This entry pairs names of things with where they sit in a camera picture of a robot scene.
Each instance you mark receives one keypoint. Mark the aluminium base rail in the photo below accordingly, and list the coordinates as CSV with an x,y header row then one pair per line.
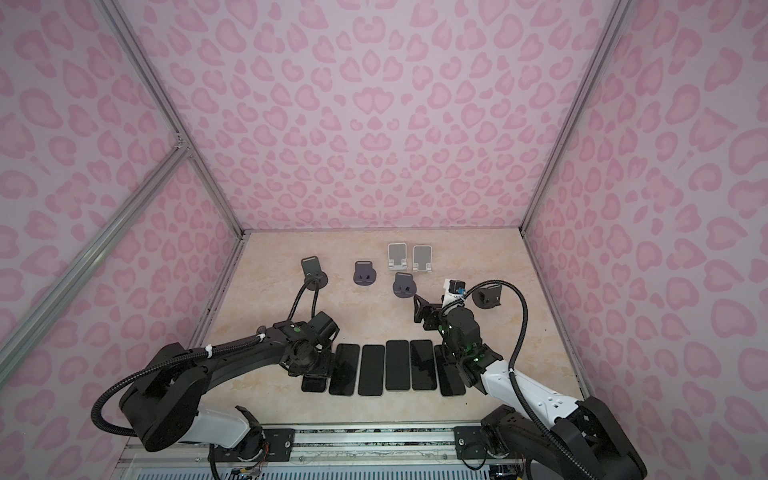
x,y
338,451

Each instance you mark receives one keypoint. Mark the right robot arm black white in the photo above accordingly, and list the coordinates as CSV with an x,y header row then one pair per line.
x,y
576,439

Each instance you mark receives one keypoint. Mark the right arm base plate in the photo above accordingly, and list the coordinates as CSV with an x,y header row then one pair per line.
x,y
470,443

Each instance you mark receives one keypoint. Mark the white folding stand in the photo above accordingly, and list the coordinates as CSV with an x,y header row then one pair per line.
x,y
397,254
422,258

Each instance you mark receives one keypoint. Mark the left corner aluminium post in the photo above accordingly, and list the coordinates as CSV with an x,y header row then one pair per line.
x,y
131,46

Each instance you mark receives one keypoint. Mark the black phone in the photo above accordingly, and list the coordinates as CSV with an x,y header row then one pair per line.
x,y
423,366
449,381
397,365

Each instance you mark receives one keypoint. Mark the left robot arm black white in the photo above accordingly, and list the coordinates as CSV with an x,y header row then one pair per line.
x,y
164,407

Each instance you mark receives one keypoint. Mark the purple phone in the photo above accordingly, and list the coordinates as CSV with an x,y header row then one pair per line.
x,y
314,384

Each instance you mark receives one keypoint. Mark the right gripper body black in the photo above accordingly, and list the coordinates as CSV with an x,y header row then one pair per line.
x,y
445,331

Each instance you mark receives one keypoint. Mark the left aluminium frame diagonal bar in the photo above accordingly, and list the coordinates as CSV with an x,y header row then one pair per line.
x,y
39,319

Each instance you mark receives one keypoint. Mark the blue phone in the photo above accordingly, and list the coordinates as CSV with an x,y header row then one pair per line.
x,y
344,375

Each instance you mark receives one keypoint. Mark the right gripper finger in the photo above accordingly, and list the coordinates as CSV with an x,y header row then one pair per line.
x,y
431,317
421,309

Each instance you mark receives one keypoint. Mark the corner aluminium post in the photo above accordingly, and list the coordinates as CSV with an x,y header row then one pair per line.
x,y
620,14
131,46

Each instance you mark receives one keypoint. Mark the dark round stand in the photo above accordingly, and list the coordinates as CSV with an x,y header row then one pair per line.
x,y
315,277
364,273
404,285

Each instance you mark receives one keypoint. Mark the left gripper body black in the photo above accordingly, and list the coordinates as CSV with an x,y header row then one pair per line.
x,y
321,363

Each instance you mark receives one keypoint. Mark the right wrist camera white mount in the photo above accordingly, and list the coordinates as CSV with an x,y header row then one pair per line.
x,y
453,290

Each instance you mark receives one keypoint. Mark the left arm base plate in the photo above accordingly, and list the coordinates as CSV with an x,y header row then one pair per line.
x,y
270,445

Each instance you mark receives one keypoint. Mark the right corner aluminium post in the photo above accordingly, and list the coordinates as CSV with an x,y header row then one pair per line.
x,y
620,14

